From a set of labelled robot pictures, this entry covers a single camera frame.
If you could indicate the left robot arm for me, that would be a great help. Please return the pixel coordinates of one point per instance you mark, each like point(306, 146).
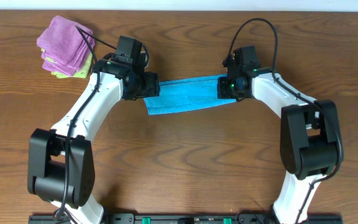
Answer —
point(60, 164)

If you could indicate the folded purple cloth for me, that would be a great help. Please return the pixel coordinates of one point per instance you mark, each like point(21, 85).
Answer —
point(64, 38)

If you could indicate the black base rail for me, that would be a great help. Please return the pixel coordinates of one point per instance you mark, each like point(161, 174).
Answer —
point(244, 218)

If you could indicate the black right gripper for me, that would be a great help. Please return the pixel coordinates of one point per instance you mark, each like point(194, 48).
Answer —
point(222, 93)

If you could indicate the folded green cloth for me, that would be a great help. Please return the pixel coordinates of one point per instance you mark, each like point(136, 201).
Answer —
point(77, 66)

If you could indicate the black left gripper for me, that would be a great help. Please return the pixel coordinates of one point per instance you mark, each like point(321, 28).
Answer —
point(153, 84)

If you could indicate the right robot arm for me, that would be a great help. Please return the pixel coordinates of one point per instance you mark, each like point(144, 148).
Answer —
point(310, 140)

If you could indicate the blue cloth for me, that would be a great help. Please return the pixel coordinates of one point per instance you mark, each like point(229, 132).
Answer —
point(190, 94)

